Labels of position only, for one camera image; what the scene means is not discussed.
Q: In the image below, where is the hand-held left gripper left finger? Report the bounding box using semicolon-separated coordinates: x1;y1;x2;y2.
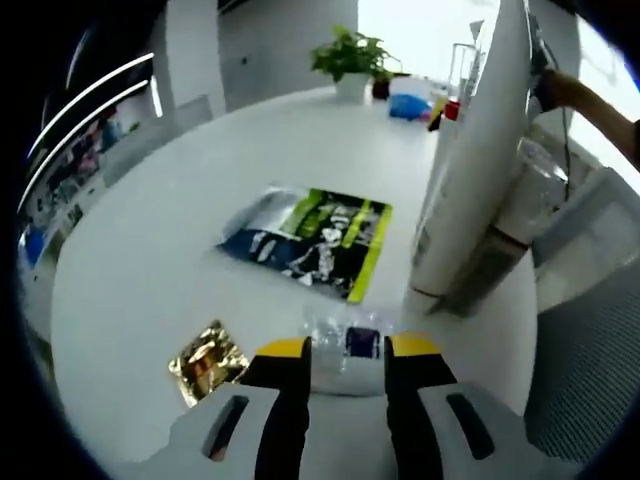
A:
167;335;314;480

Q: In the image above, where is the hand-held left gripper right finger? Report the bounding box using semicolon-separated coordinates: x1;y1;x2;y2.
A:
382;332;531;480

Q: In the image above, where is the clear skincare sachet blue square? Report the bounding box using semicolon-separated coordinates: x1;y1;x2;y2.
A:
298;309;402;397

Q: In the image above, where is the large white skincare tube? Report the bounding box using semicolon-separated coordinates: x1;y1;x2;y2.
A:
408;0;532;312

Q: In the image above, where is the gold foil skincare sachet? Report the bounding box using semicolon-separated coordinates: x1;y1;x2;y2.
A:
167;319;252;410

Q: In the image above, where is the green black skincare sachet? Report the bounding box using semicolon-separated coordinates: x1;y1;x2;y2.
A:
214;185;395;305

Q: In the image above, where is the blue plastic bag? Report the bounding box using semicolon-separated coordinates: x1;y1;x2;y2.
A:
388;92;432;121

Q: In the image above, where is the potted green plant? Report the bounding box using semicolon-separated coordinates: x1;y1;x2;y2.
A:
309;24;404;105

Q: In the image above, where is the white mesh office chair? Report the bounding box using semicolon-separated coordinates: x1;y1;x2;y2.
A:
524;167;640;464

